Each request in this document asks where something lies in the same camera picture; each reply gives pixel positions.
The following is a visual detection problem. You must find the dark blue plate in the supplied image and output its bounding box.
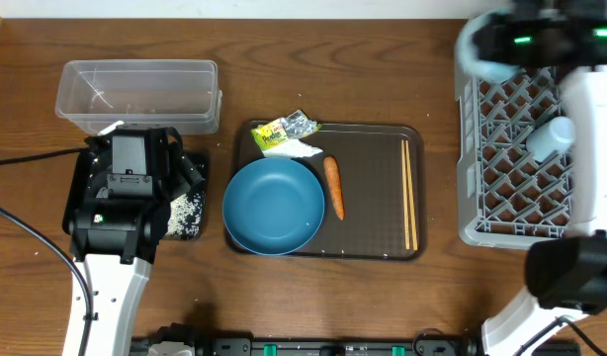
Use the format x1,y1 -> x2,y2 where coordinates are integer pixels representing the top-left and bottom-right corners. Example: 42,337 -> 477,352
222,158 -> 325,255

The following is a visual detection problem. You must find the pile of rice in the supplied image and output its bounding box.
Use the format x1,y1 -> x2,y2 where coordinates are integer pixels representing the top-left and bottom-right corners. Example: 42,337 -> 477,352
164,191 -> 205,240

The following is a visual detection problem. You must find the dark brown serving tray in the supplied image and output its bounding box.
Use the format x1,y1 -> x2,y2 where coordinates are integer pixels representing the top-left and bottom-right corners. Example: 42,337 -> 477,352
226,121 -> 427,262

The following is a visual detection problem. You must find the light blue cup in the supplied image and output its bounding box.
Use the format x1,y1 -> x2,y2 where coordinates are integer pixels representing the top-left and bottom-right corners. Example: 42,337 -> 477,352
526,117 -> 575,162

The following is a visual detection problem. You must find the clear plastic bin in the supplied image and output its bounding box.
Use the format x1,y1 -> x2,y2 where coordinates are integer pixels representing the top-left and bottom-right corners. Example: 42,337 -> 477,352
55,59 -> 222,134

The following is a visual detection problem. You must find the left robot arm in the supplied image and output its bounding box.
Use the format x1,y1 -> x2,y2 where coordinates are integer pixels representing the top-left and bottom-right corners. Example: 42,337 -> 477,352
62,126 -> 204,355

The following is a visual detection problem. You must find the crumpled white tissue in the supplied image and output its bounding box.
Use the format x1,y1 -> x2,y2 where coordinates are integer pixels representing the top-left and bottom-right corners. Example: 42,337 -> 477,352
262,139 -> 323,159

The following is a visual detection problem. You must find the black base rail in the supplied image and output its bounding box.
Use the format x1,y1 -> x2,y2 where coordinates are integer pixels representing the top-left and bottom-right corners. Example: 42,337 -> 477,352
129,323 -> 483,356

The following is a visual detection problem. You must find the grey dishwasher rack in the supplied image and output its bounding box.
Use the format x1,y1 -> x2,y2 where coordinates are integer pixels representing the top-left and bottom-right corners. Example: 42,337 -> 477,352
453,13 -> 607,251

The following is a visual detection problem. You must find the orange carrot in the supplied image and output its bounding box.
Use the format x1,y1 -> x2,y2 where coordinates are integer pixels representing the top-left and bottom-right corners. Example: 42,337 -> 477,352
323,156 -> 345,221

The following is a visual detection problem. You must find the yellow silver snack wrapper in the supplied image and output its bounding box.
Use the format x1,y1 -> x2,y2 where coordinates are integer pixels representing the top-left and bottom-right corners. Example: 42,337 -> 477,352
251,110 -> 321,150

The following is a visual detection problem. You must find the wooden chopstick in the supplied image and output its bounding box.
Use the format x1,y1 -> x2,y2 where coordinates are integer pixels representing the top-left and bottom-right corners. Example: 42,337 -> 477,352
400,139 -> 411,250
404,140 -> 418,251

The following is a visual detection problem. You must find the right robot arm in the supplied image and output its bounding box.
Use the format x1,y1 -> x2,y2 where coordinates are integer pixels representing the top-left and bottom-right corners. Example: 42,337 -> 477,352
455,1 -> 607,355

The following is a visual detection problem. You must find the black rectangular tray bin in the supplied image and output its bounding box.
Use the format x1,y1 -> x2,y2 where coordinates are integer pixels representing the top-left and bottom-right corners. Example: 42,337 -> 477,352
62,148 -> 209,241

